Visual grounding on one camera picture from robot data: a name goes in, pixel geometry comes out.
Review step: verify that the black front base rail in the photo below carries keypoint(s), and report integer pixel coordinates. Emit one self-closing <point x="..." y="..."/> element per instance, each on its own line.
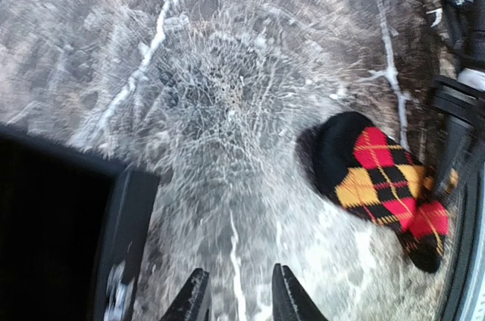
<point x="463" y="297"/>

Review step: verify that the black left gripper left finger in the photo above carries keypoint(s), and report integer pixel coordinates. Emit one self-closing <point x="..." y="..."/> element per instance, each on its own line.
<point x="193" y="302"/>

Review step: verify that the black argyle orange red sock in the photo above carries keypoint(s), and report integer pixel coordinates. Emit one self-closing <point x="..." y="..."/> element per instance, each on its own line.
<point x="359" y="168"/>

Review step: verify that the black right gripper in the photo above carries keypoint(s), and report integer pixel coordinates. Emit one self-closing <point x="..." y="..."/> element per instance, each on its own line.
<point x="461" y="99"/>

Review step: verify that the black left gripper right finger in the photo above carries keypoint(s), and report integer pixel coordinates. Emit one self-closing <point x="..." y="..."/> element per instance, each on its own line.
<point x="290" y="301"/>

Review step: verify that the black box with glass lid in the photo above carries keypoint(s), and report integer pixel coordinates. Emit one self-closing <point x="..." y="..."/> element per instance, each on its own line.
<point x="73" y="231"/>

